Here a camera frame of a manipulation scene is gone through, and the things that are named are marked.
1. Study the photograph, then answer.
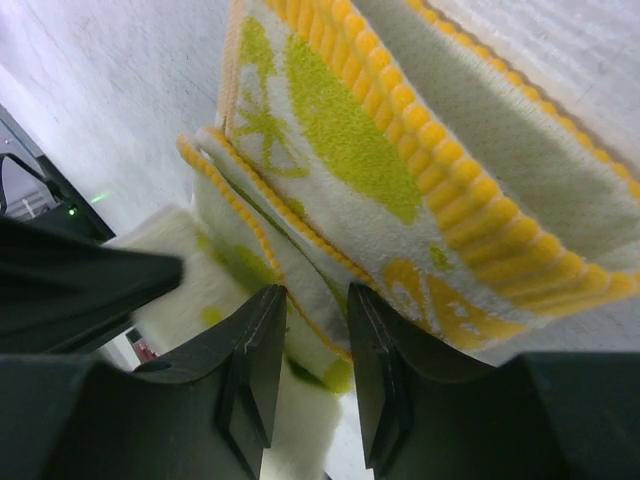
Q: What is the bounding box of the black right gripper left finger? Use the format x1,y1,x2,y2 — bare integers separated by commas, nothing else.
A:
1,285,287,479

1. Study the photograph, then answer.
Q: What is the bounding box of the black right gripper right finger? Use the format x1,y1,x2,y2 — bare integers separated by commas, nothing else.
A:
347,284,639,479

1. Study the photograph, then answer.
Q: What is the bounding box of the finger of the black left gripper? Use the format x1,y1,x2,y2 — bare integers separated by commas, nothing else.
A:
1,218,184,354

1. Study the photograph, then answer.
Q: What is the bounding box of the yellow green patterned towel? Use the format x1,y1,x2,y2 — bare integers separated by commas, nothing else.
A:
121,1,639,479

